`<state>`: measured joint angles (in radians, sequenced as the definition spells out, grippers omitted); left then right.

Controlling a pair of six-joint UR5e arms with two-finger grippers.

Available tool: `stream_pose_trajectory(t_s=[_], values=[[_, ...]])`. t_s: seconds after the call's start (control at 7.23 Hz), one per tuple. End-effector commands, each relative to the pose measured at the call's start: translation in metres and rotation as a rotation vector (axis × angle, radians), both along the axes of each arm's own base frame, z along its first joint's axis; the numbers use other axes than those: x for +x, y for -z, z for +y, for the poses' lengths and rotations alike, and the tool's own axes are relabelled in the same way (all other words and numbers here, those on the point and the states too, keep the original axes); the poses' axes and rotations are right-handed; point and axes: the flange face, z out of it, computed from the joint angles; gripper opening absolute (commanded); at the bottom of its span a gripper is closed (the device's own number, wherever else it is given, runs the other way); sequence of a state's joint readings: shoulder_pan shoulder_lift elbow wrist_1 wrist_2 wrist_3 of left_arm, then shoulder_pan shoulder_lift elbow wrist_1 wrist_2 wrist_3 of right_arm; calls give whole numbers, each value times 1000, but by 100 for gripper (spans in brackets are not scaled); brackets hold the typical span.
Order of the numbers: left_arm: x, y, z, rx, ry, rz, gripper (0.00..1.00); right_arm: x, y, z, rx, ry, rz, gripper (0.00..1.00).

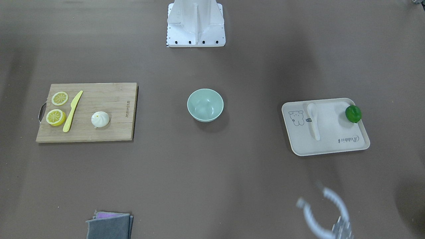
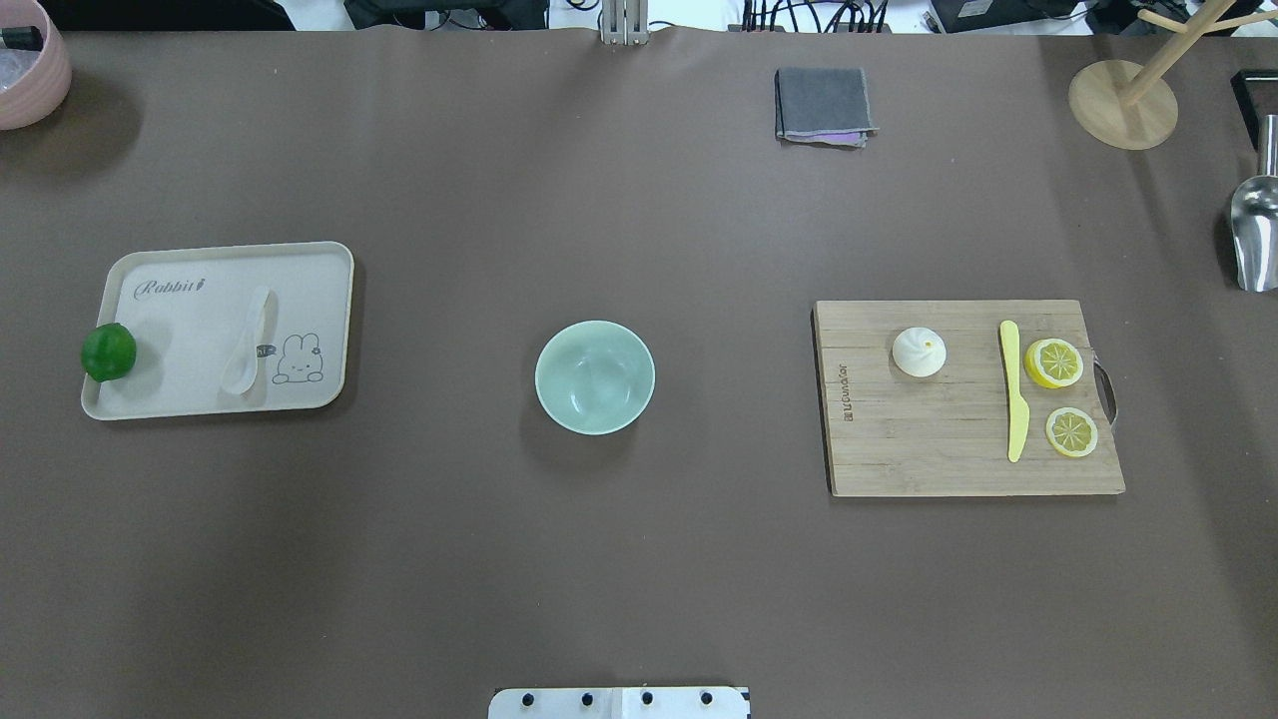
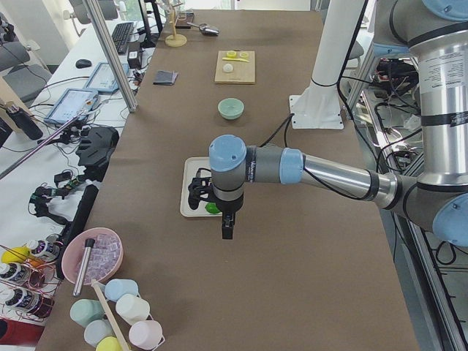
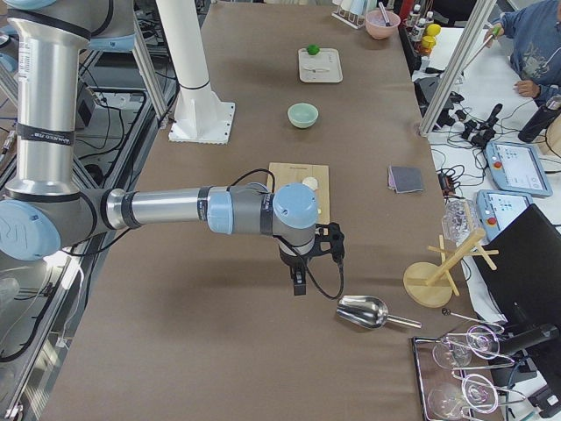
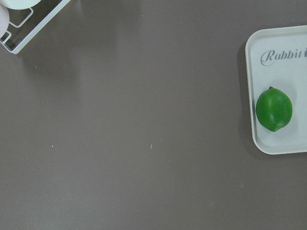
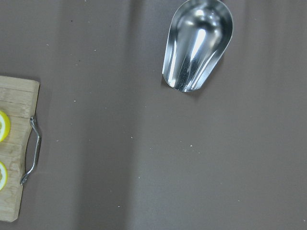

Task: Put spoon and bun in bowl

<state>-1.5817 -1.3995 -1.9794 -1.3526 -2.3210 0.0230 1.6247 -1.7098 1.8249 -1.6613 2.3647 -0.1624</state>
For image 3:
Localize grey folded cloth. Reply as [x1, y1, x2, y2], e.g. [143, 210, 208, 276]
[153, 70, 178, 86]

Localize green cup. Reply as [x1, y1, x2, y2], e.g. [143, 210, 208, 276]
[69, 299, 105, 328]

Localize aluminium frame post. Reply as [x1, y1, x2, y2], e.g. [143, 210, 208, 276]
[83, 0, 137, 113]

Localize yellow cup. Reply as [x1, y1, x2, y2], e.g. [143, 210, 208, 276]
[95, 336, 122, 351]

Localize pink bowl with ice cubes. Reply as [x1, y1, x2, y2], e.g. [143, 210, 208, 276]
[61, 227, 124, 285]

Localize blue teach pendant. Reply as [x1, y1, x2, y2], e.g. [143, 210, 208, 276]
[44, 88, 99, 125]
[84, 62, 118, 94]

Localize black computer mouse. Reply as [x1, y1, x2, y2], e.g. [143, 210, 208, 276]
[75, 58, 92, 69]

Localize metal tube with black cap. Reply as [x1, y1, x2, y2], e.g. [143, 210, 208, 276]
[72, 238, 95, 298]

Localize bamboo cutting board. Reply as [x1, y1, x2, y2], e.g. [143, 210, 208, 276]
[214, 50, 256, 85]

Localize near blue teach pendant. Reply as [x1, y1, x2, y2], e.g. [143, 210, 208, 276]
[44, 88, 99, 125]

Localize black water bottle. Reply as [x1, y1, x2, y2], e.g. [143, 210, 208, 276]
[6, 105, 43, 140]

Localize wooden cup tree stand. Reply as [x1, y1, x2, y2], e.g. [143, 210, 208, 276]
[162, 0, 187, 48]

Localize wooden stick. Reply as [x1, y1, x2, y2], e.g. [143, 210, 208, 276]
[91, 279, 131, 351]

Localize cream rabbit tray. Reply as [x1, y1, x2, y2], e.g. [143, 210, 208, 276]
[179, 156, 222, 219]

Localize far blue teach pendant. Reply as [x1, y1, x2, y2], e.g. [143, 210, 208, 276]
[84, 62, 118, 94]

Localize grey blue cup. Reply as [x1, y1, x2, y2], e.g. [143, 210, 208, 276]
[83, 320, 114, 347]

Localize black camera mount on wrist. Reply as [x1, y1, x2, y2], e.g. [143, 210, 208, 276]
[188, 167, 214, 210]

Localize yellow plastic knife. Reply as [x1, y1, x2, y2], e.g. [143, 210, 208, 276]
[222, 56, 250, 63]

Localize white wire cup rack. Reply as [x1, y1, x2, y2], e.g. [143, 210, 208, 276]
[116, 293, 165, 350]

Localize light blue cup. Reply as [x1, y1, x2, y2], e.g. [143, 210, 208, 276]
[105, 279, 139, 302]

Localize white cup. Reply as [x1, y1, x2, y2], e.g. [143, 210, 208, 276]
[116, 294, 150, 325]

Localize lemon slice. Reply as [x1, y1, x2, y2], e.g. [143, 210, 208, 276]
[226, 50, 237, 58]

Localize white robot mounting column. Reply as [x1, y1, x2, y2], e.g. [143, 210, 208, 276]
[290, 0, 368, 129]

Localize green lime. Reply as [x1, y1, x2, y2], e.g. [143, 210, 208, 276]
[205, 203, 221, 214]

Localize mint green bowl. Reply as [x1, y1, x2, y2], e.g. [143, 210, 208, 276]
[217, 97, 244, 120]

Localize pink cup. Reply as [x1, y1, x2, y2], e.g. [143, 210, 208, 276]
[129, 320, 163, 350]

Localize black controller device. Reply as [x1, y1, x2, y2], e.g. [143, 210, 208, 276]
[75, 127, 119, 182]

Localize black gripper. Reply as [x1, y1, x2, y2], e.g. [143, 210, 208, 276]
[222, 211, 235, 240]

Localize white steamed bun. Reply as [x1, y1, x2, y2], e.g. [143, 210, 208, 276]
[222, 64, 234, 73]

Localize metal scoop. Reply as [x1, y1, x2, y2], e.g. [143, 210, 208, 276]
[187, 22, 220, 37]

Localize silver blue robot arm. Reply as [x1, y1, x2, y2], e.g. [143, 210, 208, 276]
[208, 1, 467, 246]

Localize black keyboard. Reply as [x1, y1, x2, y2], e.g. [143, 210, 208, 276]
[111, 22, 134, 55]

